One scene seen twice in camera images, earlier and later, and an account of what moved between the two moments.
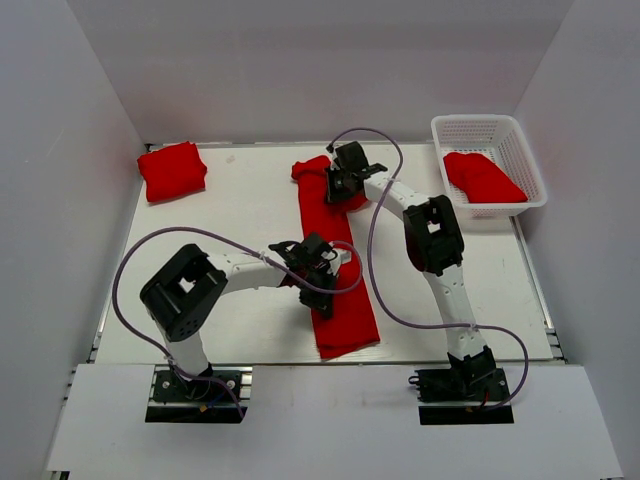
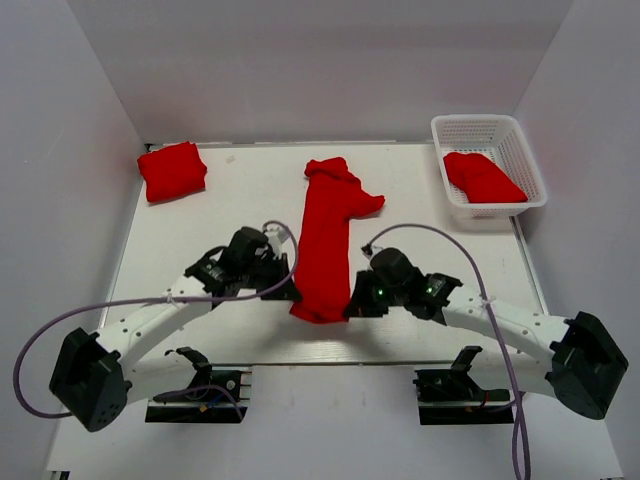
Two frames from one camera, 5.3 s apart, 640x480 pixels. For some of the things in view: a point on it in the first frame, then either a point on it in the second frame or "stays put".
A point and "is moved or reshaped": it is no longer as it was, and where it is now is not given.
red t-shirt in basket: (481, 178) stays put
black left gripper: (320, 303) to (287, 291)
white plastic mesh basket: (487, 166) stays put
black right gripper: (333, 196) to (361, 305)
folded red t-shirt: (172, 172) stays put
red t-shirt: (352, 323) is moved or reshaped
